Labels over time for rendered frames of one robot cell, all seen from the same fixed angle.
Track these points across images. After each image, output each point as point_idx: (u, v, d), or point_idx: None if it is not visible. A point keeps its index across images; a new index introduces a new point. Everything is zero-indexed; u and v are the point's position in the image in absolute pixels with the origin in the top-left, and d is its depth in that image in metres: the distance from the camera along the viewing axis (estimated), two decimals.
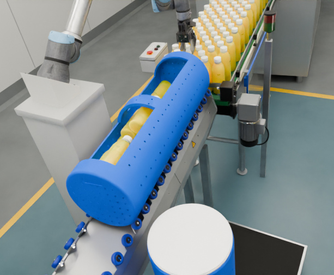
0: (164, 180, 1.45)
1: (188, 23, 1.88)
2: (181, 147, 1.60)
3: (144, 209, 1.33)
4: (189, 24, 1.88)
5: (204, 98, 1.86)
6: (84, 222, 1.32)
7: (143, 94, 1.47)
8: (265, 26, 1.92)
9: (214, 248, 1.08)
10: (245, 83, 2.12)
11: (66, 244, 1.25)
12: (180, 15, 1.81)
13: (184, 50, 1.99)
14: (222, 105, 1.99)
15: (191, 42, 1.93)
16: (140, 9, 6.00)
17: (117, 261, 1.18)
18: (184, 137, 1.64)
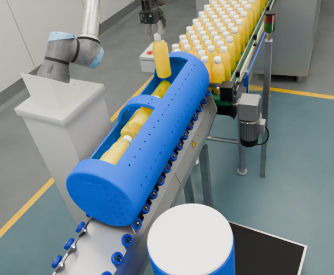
0: (164, 180, 1.45)
1: None
2: (181, 147, 1.60)
3: (144, 209, 1.33)
4: (155, 0, 1.47)
5: (204, 98, 1.86)
6: (84, 222, 1.32)
7: (143, 94, 1.47)
8: (265, 26, 1.92)
9: (214, 248, 1.08)
10: (245, 83, 2.12)
11: (66, 244, 1.25)
12: None
13: (151, 34, 1.59)
14: (222, 105, 1.99)
15: (159, 23, 1.52)
16: (140, 9, 6.00)
17: (117, 261, 1.18)
18: (184, 137, 1.64)
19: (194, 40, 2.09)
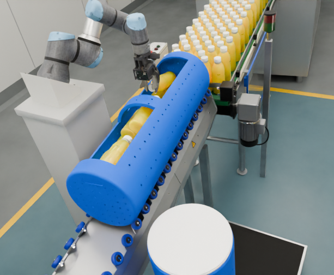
0: (164, 180, 1.45)
1: (147, 56, 1.51)
2: (181, 147, 1.60)
3: (144, 209, 1.33)
4: (149, 58, 1.51)
5: (204, 98, 1.86)
6: (84, 222, 1.32)
7: (143, 94, 1.47)
8: (265, 26, 1.92)
9: (214, 248, 1.08)
10: (245, 83, 2.12)
11: (66, 244, 1.25)
12: (135, 47, 1.45)
13: (146, 87, 1.63)
14: (222, 105, 1.99)
15: (153, 78, 1.56)
16: (140, 9, 6.00)
17: (117, 261, 1.18)
18: (184, 137, 1.63)
19: (194, 40, 2.09)
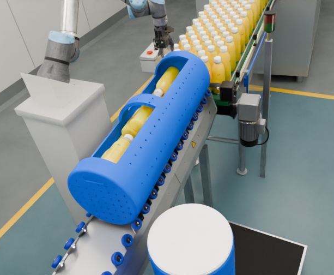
0: (164, 181, 1.45)
1: (164, 28, 1.88)
2: (180, 147, 1.59)
3: (143, 208, 1.33)
4: (165, 29, 1.88)
5: (205, 99, 1.86)
6: (84, 222, 1.32)
7: (143, 93, 1.48)
8: (265, 26, 1.92)
9: (214, 248, 1.08)
10: (245, 83, 2.12)
11: (66, 244, 1.25)
12: (156, 21, 1.82)
13: (162, 55, 1.99)
14: (222, 105, 1.99)
15: (169, 47, 1.93)
16: None
17: (117, 261, 1.18)
18: (183, 136, 1.63)
19: (194, 40, 2.09)
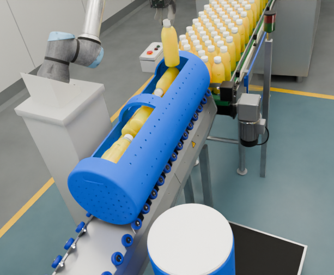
0: (164, 181, 1.45)
1: None
2: (180, 147, 1.59)
3: (143, 208, 1.33)
4: None
5: (205, 99, 1.86)
6: (84, 222, 1.32)
7: (143, 93, 1.48)
8: (265, 26, 1.92)
9: (214, 248, 1.08)
10: (245, 83, 2.12)
11: (66, 244, 1.25)
12: None
13: (161, 21, 1.54)
14: (222, 105, 1.99)
15: (169, 8, 1.48)
16: (140, 9, 6.00)
17: (117, 261, 1.18)
18: (183, 136, 1.63)
19: (194, 40, 2.09)
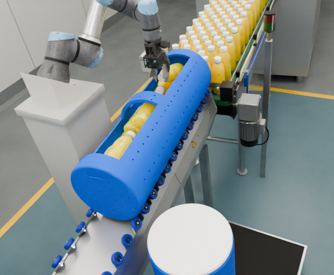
0: (162, 184, 1.44)
1: (158, 43, 1.46)
2: (178, 146, 1.59)
3: (143, 205, 1.33)
4: (159, 45, 1.46)
5: (205, 100, 1.86)
6: (84, 222, 1.32)
7: (145, 90, 1.49)
8: (265, 26, 1.92)
9: (214, 248, 1.08)
10: (245, 83, 2.12)
11: (66, 244, 1.25)
12: (146, 34, 1.40)
13: (156, 77, 1.58)
14: (222, 105, 1.99)
15: (163, 67, 1.51)
16: None
17: (117, 261, 1.18)
18: (182, 133, 1.64)
19: (194, 40, 2.09)
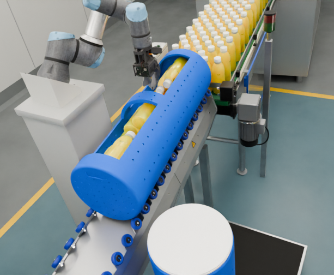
0: (162, 184, 1.44)
1: (149, 51, 1.38)
2: (178, 146, 1.59)
3: (143, 205, 1.33)
4: (150, 52, 1.38)
5: (205, 100, 1.86)
6: (84, 222, 1.32)
7: (145, 90, 1.49)
8: (265, 26, 1.92)
9: (214, 248, 1.08)
10: (245, 83, 2.12)
11: (66, 244, 1.25)
12: (135, 41, 1.32)
13: (150, 85, 1.49)
14: (222, 105, 1.99)
15: (153, 75, 1.44)
16: None
17: (117, 261, 1.18)
18: (182, 133, 1.64)
19: (194, 40, 2.09)
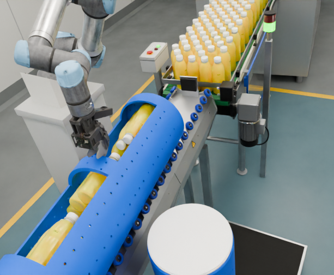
0: (161, 183, 1.43)
1: (91, 117, 1.09)
2: (178, 145, 1.59)
3: (144, 204, 1.34)
4: (93, 119, 1.09)
5: (204, 97, 1.86)
6: None
7: (96, 155, 1.21)
8: (265, 26, 1.92)
9: (214, 248, 1.08)
10: (245, 83, 2.12)
11: None
12: (71, 108, 1.02)
13: None
14: (222, 105, 1.99)
15: (100, 144, 1.14)
16: (140, 9, 6.00)
17: (115, 258, 1.18)
18: (187, 137, 1.65)
19: (194, 40, 2.09)
